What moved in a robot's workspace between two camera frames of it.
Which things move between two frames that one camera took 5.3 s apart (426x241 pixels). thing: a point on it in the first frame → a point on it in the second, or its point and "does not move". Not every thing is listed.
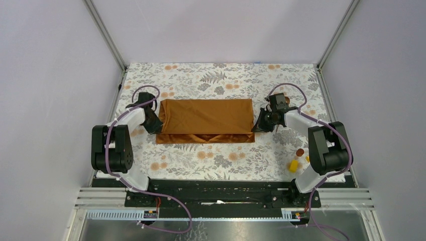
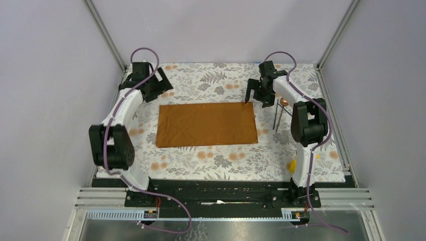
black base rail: [221, 198] does not move
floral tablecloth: [280, 153] does not move
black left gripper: [155, 127] → [163, 86]
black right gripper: [259, 126] → [251, 84]
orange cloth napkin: [206, 121] does not move
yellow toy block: [293, 167] does not move
